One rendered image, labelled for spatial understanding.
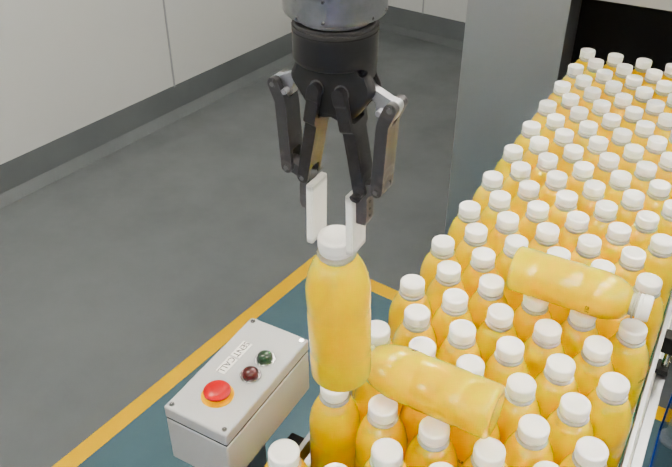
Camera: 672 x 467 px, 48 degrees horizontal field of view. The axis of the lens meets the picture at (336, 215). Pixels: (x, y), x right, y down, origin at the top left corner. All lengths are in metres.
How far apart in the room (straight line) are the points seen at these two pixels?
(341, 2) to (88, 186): 3.17
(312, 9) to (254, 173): 3.05
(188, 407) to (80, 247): 2.33
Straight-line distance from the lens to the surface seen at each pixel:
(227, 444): 0.99
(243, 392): 1.02
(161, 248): 3.20
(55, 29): 3.73
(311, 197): 0.73
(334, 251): 0.75
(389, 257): 3.07
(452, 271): 1.22
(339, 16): 0.61
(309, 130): 0.70
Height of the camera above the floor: 1.84
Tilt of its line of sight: 34 degrees down
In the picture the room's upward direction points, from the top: straight up
